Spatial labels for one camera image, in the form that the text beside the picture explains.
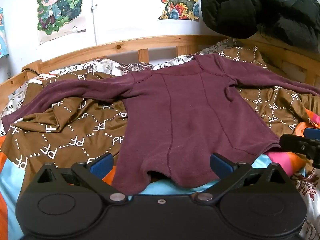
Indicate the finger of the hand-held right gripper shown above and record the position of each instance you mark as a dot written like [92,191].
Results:
[313,133]
[297,143]

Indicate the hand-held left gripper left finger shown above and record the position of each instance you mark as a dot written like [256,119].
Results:
[100,166]

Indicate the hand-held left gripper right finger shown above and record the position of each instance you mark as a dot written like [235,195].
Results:
[220,165]

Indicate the maroon long-sleeve shirt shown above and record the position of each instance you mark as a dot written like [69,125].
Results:
[180,120]

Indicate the brown patterned blanket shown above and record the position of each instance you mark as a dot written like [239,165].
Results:
[75,120]

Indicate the orange blue pink blanket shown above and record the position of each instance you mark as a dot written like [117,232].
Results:
[10,180]

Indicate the white floral bed sheet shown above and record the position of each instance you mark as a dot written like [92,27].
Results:
[175,61]

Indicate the black puffy jacket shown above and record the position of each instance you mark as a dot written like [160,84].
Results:
[250,5]

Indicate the wooden bed frame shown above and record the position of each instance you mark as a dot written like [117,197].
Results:
[150,41]

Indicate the cartoon figure wall poster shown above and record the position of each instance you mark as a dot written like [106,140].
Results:
[60,10]

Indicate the blue-edged wall poster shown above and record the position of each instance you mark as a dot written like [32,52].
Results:
[3,37]

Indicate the floral wall poster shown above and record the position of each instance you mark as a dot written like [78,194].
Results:
[175,0]

